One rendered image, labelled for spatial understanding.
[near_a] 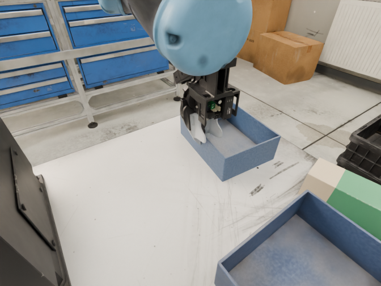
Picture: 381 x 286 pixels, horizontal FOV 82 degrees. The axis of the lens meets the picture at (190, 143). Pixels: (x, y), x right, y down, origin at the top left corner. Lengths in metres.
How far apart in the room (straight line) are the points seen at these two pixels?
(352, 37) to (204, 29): 2.82
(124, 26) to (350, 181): 1.68
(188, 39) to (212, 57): 0.03
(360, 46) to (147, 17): 2.80
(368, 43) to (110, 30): 2.38
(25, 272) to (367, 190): 0.50
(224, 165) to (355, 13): 2.63
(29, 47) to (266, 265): 1.68
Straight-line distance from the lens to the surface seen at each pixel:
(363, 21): 2.93
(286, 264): 0.41
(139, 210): 0.45
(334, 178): 0.48
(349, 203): 0.48
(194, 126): 0.46
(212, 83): 0.37
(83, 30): 1.78
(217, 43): 0.18
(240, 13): 0.18
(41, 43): 1.77
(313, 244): 0.45
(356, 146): 0.98
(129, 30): 1.87
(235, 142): 0.58
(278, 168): 0.54
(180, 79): 0.47
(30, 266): 0.31
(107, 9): 0.31
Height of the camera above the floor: 1.06
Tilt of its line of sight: 40 degrees down
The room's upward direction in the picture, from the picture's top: straight up
